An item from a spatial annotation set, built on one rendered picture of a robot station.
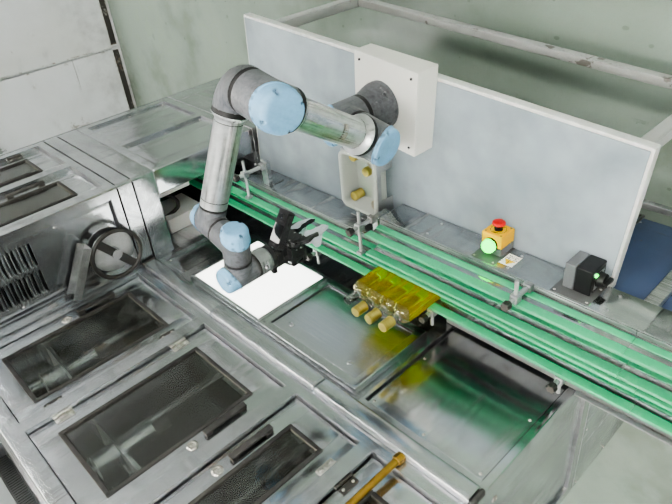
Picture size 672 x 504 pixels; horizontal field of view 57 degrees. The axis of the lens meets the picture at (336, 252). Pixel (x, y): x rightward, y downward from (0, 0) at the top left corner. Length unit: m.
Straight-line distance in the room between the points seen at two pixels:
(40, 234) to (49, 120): 2.96
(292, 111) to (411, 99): 0.53
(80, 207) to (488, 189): 1.45
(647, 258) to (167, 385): 1.53
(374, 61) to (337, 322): 0.86
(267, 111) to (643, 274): 1.16
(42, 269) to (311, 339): 1.04
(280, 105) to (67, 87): 4.01
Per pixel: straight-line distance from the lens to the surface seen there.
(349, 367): 1.96
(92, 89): 5.43
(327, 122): 1.58
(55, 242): 2.48
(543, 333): 1.81
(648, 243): 2.12
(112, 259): 2.58
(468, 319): 1.98
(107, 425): 2.07
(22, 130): 5.29
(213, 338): 2.22
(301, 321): 2.15
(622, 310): 1.79
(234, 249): 1.61
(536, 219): 1.89
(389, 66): 1.91
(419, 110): 1.89
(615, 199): 1.74
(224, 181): 1.64
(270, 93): 1.42
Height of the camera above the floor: 2.18
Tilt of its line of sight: 33 degrees down
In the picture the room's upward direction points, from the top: 122 degrees counter-clockwise
